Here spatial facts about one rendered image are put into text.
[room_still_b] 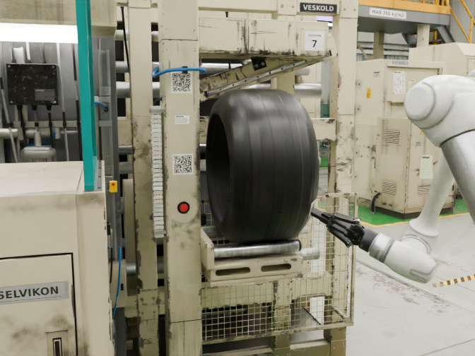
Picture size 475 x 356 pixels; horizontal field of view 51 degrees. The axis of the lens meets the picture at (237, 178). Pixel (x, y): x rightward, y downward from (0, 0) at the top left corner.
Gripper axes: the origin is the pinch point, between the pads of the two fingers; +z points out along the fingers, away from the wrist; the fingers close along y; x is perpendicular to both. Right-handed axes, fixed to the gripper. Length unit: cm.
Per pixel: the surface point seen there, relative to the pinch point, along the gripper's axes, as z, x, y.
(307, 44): 44, 56, -34
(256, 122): 29.4, -5.0, -27.8
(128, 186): 104, 10, 51
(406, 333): -47, 99, 138
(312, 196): 4.6, -2.0, -7.9
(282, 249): 8.2, -7.2, 17.4
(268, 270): 8.9, -13.4, 24.5
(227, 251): 22.7, -22.3, 16.5
